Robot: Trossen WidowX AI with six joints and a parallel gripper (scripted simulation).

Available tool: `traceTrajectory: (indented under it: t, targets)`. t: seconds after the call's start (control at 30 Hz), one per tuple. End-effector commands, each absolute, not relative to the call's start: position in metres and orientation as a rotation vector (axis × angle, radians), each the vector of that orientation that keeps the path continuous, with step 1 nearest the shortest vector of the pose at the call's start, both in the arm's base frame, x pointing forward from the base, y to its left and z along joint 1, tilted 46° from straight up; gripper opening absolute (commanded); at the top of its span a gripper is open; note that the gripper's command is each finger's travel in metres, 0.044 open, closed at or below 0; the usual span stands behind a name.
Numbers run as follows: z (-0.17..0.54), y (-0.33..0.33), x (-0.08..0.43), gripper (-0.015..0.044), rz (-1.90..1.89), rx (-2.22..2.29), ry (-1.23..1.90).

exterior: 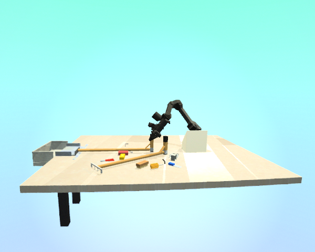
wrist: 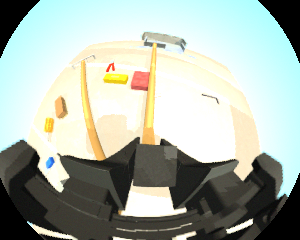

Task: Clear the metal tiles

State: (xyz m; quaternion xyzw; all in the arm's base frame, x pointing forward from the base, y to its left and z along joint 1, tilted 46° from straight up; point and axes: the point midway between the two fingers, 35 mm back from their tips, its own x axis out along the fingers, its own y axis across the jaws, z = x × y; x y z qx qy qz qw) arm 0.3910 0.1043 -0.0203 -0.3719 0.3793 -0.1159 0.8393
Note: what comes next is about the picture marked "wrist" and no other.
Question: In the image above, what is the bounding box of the long wooden-handled rake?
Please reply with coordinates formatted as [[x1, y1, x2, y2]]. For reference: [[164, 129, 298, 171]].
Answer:
[[71, 55, 106, 160]]

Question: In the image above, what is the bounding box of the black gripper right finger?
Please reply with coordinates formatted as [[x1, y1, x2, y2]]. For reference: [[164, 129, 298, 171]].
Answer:
[[169, 148, 239, 211]]

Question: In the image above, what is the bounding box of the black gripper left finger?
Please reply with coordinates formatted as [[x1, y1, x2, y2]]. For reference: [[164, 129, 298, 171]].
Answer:
[[59, 136, 141, 211]]

